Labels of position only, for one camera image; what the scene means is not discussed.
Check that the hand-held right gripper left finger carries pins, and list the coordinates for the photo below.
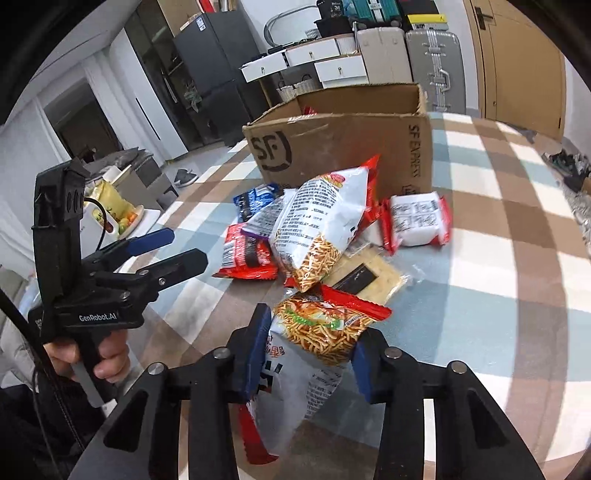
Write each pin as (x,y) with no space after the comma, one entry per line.
(254,355)

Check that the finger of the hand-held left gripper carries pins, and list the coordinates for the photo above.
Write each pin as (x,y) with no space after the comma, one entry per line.
(184,263)
(152,237)

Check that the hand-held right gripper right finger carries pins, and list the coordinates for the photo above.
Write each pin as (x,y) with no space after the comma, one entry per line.
(364,374)

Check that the red black-label snack packet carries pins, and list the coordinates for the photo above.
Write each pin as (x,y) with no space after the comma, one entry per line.
(240,258)

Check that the small noodle snack bag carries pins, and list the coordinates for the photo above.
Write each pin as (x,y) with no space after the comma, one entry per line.
(318,332)

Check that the blue snack packet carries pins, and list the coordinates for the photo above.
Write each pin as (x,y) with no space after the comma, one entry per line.
(251,198)

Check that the clear cracker packet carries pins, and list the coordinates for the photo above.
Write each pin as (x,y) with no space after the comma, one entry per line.
(369,277)

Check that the purple white snack packet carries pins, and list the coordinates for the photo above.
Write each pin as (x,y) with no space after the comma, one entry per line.
(270,213)

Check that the large noodle snack bag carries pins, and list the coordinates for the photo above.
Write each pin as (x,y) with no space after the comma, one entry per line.
(318,217)

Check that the red white snack packet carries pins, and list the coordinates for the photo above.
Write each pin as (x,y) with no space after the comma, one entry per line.
(415,219)

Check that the brown cardboard box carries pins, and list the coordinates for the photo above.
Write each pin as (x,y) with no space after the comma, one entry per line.
(341,143)

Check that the person's left forearm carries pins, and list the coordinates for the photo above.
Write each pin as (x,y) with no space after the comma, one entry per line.
(27,429)

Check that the person's left hand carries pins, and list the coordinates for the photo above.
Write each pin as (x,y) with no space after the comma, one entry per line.
(115,357)

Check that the yellow plastic bag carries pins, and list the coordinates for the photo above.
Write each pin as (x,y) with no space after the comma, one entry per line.
(113,198)

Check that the grey storage cabinet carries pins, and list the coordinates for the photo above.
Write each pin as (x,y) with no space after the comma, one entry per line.
(147,180)

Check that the grey slippers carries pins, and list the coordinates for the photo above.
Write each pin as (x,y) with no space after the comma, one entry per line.
(184,177)

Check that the dark glass cabinet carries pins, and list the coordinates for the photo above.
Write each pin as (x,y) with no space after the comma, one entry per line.
(152,83)

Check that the checked cloth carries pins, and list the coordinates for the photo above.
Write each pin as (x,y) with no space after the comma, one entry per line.
(485,258)

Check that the black refrigerator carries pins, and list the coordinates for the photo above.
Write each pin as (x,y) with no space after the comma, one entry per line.
(217,69)

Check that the woven basket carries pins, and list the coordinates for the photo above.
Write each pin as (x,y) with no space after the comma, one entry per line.
(300,87)

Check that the silver hoop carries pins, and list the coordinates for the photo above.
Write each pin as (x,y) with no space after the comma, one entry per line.
(269,23)

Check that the white drawer cabinet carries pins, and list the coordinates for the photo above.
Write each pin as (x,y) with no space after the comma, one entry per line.
(341,69)

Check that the small white basket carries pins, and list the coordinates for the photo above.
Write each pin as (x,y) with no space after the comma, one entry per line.
(314,33)

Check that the beige suitcase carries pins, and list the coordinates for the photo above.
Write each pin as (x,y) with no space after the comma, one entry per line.
(383,55)

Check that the shoe rack with shoes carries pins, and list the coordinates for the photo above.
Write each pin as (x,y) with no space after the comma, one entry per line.
(568,164)

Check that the teal suitcase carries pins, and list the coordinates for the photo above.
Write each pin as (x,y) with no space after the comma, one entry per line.
(369,9)

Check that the silver suitcase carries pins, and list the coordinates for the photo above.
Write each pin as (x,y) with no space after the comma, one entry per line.
(429,60)

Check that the wooden door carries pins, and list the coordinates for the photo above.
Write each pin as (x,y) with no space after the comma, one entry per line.
(521,69)

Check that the black yellow box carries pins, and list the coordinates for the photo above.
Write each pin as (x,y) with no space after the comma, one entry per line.
(427,21)

